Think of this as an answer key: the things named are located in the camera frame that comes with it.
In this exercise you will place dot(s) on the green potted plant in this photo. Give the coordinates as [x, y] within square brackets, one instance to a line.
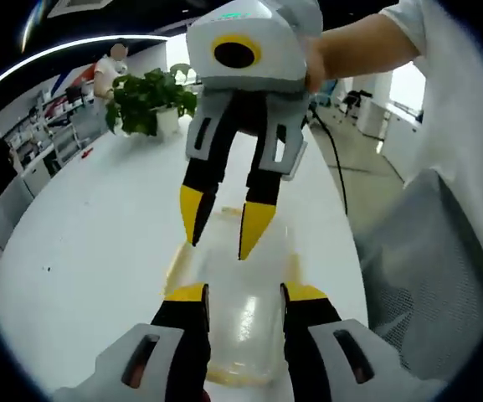
[149, 94]

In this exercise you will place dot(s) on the small red item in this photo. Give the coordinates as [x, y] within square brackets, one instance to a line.
[87, 153]

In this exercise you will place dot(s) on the person's left hand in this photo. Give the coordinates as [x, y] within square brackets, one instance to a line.
[206, 395]

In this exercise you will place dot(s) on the white plant pot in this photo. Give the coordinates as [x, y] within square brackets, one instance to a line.
[168, 121]

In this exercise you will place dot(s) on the clear plastic container with buckle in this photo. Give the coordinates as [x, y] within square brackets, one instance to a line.
[245, 272]

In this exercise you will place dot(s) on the long ceiling light strip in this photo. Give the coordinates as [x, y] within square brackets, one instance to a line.
[78, 46]

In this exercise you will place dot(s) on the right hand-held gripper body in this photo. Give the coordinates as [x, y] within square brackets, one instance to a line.
[274, 63]

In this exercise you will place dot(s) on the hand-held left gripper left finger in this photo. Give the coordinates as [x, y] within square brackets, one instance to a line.
[140, 364]

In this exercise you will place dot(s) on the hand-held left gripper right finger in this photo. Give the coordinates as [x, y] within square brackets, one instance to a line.
[329, 364]

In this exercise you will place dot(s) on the white slatted chair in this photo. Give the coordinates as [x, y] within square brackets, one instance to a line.
[66, 142]

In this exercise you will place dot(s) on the person's right hand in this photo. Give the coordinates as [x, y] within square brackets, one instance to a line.
[316, 67]

